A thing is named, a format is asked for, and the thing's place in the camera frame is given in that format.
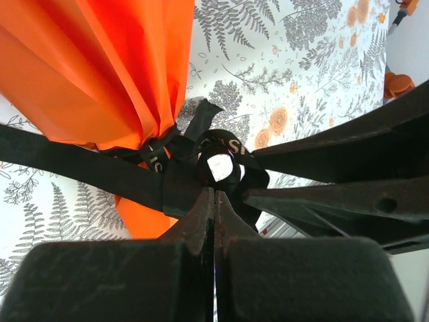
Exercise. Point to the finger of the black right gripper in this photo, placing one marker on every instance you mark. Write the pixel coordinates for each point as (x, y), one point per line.
(352, 204)
(368, 144)

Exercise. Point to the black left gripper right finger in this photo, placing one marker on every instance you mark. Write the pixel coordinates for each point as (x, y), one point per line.
(308, 281)

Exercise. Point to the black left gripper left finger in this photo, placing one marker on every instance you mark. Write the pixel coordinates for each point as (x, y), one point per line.
(107, 281)

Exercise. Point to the black ribbon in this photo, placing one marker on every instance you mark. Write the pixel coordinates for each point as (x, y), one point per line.
(83, 164)

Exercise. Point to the orange wrapping paper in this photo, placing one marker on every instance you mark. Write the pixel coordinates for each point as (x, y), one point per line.
(83, 67)

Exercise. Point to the floral patterned tablecloth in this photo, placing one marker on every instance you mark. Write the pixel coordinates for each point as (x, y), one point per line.
(268, 67)

